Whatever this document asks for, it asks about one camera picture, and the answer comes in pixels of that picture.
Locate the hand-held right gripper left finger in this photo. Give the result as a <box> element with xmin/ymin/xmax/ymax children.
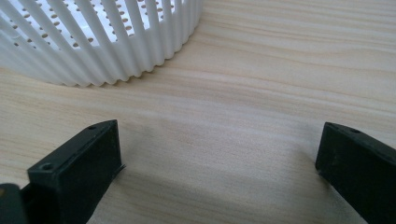
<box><xmin>27</xmin><ymin>119</ymin><xmax>126</xmax><ymax>224</ymax></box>

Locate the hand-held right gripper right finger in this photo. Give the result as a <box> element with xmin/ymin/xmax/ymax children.
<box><xmin>315</xmin><ymin>121</ymin><xmax>396</xmax><ymax>224</ymax></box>

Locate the white plastic basket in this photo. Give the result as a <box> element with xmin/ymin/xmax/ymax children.
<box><xmin>0</xmin><ymin>0</ymin><xmax>204</xmax><ymax>88</ymax></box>

